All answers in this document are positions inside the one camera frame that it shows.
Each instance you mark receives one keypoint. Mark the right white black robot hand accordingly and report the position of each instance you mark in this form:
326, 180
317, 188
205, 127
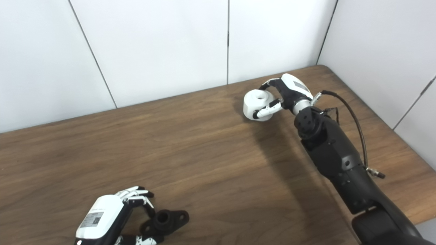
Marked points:
293, 90

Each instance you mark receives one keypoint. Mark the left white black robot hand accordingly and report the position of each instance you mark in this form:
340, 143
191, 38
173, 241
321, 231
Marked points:
100, 217

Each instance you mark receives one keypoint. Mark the round white plastic piece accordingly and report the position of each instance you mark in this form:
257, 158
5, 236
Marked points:
253, 102

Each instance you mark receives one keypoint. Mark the black plastic holder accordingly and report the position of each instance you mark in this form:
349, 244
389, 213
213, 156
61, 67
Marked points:
167, 219

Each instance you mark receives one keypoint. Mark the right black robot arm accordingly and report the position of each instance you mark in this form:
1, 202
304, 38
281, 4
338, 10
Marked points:
340, 156

